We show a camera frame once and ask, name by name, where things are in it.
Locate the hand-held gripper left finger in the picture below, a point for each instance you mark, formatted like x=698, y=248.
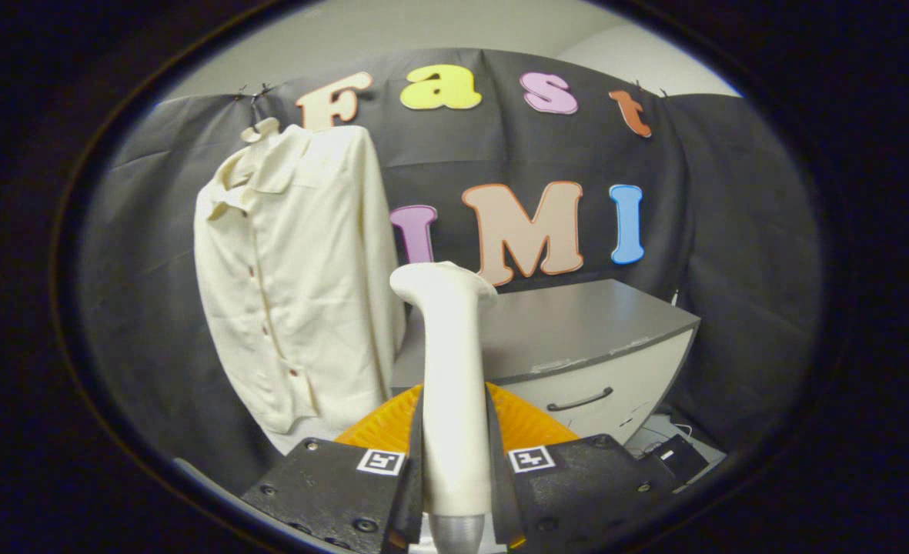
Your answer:
x=323, y=485

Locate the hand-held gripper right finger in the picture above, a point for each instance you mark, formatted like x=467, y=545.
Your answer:
x=577, y=492

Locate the white garment steamer head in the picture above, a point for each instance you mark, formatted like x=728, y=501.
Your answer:
x=454, y=400

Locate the cream button-up shirt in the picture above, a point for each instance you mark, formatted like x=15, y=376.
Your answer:
x=308, y=269

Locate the white clothes hanger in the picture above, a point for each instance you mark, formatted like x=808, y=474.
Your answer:
x=265, y=129

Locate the black box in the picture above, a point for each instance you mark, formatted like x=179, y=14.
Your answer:
x=681, y=460

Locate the grey and white cabinet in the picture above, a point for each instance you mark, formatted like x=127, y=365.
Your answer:
x=562, y=323

